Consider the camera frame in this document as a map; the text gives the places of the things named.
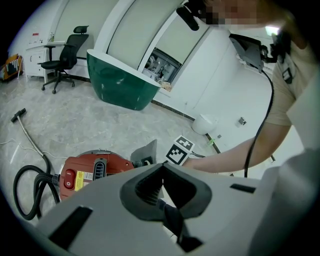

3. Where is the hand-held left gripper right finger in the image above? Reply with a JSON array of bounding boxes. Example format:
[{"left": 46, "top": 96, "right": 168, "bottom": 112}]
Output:
[{"left": 162, "top": 162, "right": 267, "bottom": 256}]

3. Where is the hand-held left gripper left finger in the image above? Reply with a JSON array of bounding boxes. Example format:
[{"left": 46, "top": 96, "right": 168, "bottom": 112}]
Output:
[{"left": 36, "top": 162, "right": 187, "bottom": 256}]

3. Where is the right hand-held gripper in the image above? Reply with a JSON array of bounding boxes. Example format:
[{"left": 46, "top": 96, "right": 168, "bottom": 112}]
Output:
[{"left": 165, "top": 134, "right": 196, "bottom": 166}]

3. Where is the person's right forearm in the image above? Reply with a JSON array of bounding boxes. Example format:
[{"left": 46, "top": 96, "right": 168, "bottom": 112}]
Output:
[{"left": 186, "top": 122, "right": 293, "bottom": 176}]

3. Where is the white round bin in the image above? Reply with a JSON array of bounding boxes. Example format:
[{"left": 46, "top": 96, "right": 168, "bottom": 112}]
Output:
[{"left": 191, "top": 113, "right": 218, "bottom": 136}]

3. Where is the red vacuum cleaner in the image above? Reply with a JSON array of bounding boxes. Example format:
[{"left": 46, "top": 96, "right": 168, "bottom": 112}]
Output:
[{"left": 58, "top": 149, "right": 141, "bottom": 201}]

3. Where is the glass window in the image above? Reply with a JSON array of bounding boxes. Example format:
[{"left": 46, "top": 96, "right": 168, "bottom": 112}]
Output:
[{"left": 142, "top": 47, "right": 183, "bottom": 92}]

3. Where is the green bathtub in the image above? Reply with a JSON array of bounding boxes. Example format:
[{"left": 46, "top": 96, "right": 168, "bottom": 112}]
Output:
[{"left": 86, "top": 48, "right": 162, "bottom": 111}]

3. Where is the white roller blind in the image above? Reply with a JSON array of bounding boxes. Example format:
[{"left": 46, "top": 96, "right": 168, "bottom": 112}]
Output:
[
  {"left": 53, "top": 0, "right": 118, "bottom": 43},
  {"left": 106, "top": 0, "right": 181, "bottom": 71},
  {"left": 154, "top": 14, "right": 211, "bottom": 66}
]

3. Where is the metal vacuum wand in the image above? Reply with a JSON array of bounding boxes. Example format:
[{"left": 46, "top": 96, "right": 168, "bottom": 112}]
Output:
[{"left": 10, "top": 107, "right": 50, "bottom": 161}]

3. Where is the black chest-mounted rig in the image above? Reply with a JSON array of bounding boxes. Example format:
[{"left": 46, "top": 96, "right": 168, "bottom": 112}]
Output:
[{"left": 228, "top": 27, "right": 293, "bottom": 73}]

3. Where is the person's torso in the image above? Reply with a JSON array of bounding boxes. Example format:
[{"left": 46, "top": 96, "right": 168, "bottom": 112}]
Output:
[{"left": 264, "top": 24, "right": 320, "bottom": 153}]

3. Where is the black office chair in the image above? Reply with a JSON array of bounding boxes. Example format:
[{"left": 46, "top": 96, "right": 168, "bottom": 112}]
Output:
[{"left": 37, "top": 25, "right": 90, "bottom": 95}]

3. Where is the person's head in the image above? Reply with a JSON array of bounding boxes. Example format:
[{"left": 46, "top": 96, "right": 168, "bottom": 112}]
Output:
[{"left": 199, "top": 0, "right": 296, "bottom": 33}]

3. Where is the white drawer cabinet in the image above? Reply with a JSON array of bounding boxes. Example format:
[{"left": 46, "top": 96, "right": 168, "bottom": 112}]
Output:
[{"left": 24, "top": 41, "right": 66, "bottom": 82}]

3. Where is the black power cable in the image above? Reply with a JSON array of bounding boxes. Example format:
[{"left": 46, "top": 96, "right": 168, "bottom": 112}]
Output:
[{"left": 243, "top": 69, "right": 275, "bottom": 179}]

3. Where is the black vacuum hose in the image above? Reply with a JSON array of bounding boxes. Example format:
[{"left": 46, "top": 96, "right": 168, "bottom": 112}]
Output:
[{"left": 12, "top": 154, "right": 62, "bottom": 221}]

